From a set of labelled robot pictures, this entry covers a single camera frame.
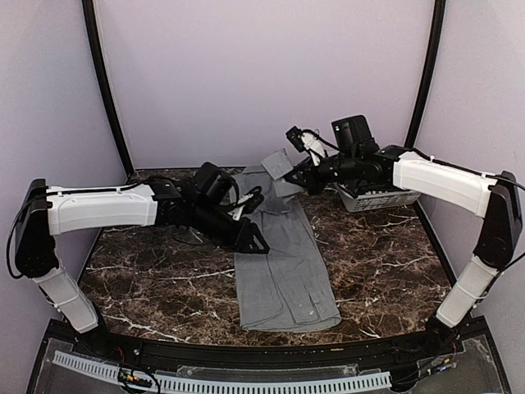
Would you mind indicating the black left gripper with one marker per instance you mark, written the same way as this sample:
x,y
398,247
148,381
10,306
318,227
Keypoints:
x,y
244,239

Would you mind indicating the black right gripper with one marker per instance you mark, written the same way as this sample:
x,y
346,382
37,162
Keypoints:
x,y
310,180

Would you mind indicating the grey long sleeve shirt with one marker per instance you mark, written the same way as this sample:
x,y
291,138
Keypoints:
x,y
287,289

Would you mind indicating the light grey plastic basket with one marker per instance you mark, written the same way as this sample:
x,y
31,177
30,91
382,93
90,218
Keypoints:
x,y
375,199

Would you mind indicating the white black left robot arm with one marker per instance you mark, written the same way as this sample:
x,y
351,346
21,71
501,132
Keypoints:
x,y
209,202

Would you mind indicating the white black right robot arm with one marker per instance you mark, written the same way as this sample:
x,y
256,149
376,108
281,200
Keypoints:
x,y
361,167

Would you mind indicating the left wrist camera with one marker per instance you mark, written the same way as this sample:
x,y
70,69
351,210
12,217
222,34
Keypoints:
x,y
247,203

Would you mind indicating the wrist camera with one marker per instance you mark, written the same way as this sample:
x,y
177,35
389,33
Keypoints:
x,y
307,141
247,203

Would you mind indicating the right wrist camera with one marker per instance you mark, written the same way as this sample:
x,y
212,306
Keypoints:
x,y
307,141

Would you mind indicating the white slotted cable duct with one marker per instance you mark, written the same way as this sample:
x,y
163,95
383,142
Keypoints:
x,y
190,379

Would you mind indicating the black right frame post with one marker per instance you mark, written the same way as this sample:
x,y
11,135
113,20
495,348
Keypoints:
x,y
434,40

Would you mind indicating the black frame post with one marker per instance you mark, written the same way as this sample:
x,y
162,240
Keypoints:
x,y
434,40
96,50

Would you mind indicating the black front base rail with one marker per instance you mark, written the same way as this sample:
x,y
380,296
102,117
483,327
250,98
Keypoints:
x,y
401,352

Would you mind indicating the black left frame post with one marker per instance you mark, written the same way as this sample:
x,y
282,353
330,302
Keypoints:
x,y
96,50

